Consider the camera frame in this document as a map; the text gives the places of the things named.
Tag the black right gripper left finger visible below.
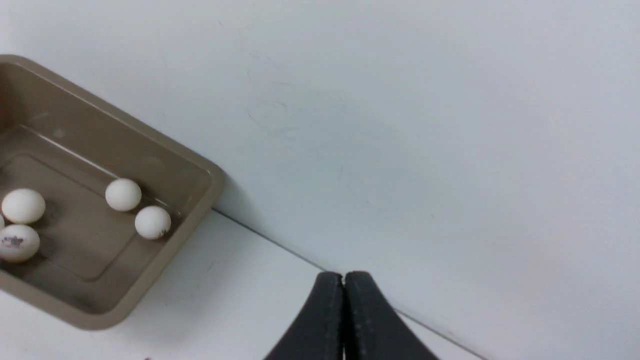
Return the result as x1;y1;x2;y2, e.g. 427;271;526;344
266;271;345;360

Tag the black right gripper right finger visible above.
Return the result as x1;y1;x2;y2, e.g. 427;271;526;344
343;271;438;360

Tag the white ball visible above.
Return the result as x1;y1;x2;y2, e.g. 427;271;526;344
1;188;46;224
0;224;41;264
134;205;172;240
104;178;142;212

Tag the taupe plastic rectangular bin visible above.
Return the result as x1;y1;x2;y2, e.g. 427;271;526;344
0;54;226;330

